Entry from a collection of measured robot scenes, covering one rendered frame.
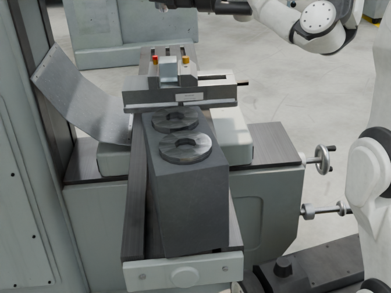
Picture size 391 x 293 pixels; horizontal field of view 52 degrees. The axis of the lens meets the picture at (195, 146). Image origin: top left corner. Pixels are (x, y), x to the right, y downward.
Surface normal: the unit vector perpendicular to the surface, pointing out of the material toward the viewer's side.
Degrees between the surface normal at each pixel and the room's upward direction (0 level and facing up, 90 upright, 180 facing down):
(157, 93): 90
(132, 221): 0
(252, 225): 90
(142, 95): 90
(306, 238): 0
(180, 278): 90
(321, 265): 0
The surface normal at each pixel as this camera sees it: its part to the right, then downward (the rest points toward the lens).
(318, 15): -0.51, -0.23
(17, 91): 0.72, 0.33
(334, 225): -0.04, -0.84
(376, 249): -0.95, 0.21
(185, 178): 0.22, 0.51
